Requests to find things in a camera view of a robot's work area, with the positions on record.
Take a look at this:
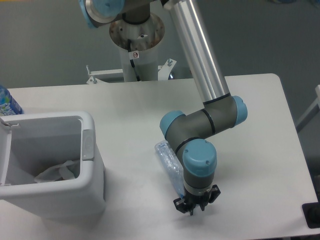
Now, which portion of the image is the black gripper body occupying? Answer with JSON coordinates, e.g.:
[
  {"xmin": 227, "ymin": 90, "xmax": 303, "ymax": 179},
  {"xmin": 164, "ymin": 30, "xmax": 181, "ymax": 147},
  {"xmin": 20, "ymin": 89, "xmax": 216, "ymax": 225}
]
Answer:
[{"xmin": 184, "ymin": 188, "xmax": 212, "ymax": 209}]

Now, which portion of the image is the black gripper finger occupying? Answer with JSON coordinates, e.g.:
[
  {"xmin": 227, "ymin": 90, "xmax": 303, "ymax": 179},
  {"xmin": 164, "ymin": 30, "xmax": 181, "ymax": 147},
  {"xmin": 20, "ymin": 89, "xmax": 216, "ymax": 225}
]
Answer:
[
  {"xmin": 173, "ymin": 198, "xmax": 199, "ymax": 216},
  {"xmin": 199, "ymin": 184, "xmax": 221, "ymax": 211}
]

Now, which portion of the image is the crushed clear plastic bottle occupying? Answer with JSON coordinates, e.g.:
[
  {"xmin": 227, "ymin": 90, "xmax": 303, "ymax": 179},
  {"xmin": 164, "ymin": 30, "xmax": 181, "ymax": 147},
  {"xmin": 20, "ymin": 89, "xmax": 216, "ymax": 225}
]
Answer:
[{"xmin": 154, "ymin": 140, "xmax": 185, "ymax": 198}]

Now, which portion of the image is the clear white plastic wrapper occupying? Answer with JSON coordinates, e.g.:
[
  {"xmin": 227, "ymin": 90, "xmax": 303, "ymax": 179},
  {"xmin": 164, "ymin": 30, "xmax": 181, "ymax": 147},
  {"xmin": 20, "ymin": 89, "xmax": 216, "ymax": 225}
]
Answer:
[{"xmin": 34, "ymin": 159, "xmax": 81, "ymax": 183}]

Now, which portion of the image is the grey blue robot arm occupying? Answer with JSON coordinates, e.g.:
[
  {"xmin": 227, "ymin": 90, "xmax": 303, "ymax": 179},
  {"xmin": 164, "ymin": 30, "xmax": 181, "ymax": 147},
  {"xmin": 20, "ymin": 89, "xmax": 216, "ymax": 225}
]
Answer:
[{"xmin": 79, "ymin": 0, "xmax": 248, "ymax": 214}]

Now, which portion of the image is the white open trash can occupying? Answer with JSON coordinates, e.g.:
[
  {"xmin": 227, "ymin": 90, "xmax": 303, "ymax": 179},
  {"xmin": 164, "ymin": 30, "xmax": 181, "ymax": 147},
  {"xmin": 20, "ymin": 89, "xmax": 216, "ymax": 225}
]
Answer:
[{"xmin": 0, "ymin": 111, "xmax": 106, "ymax": 219}]

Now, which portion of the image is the black clamp at table edge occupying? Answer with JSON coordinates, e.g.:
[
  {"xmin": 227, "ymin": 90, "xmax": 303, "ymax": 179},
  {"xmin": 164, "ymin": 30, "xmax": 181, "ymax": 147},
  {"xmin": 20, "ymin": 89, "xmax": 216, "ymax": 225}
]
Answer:
[{"xmin": 302, "ymin": 202, "xmax": 320, "ymax": 229}]

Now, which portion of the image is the blue labelled bottle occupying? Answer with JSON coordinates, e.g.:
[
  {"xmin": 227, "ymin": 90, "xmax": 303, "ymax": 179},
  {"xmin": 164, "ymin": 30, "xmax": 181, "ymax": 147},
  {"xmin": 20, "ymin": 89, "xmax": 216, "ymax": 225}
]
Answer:
[{"xmin": 0, "ymin": 85, "xmax": 24, "ymax": 116}]

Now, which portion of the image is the white pedestal foot middle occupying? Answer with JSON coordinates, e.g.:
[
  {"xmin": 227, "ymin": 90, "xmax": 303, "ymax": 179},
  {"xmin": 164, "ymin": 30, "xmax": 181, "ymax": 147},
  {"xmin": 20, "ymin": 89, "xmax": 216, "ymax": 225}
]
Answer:
[{"xmin": 158, "ymin": 58, "xmax": 177, "ymax": 81}]

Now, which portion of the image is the white pedestal foot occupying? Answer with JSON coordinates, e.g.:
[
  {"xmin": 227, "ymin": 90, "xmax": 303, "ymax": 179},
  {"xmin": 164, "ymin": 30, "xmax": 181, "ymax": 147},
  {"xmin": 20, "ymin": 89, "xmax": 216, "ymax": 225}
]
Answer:
[
  {"xmin": 86, "ymin": 65, "xmax": 124, "ymax": 85},
  {"xmin": 158, "ymin": 58, "xmax": 177, "ymax": 81}
]

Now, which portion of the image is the white frame at right edge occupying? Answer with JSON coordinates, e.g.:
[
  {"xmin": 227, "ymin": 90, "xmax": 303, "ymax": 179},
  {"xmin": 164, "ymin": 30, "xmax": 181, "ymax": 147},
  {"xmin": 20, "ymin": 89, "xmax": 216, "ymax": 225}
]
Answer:
[{"xmin": 295, "ymin": 85, "xmax": 320, "ymax": 133}]

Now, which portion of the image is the white pedestal foot left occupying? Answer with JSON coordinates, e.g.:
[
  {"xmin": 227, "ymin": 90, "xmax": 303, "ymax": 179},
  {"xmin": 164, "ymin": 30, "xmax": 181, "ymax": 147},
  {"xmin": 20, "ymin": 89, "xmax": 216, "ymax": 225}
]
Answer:
[{"xmin": 86, "ymin": 65, "xmax": 124, "ymax": 85}]

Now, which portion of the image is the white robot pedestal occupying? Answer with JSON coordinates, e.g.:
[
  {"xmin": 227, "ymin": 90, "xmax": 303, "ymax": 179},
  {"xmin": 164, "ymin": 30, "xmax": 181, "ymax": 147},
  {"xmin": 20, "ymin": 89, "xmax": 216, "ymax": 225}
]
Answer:
[{"xmin": 109, "ymin": 13, "xmax": 165, "ymax": 82}]

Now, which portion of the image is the black cable on pedestal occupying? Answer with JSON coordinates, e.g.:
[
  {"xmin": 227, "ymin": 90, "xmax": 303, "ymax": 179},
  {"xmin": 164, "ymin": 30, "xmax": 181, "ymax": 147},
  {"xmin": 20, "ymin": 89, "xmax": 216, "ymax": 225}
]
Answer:
[{"xmin": 127, "ymin": 38, "xmax": 141, "ymax": 82}]

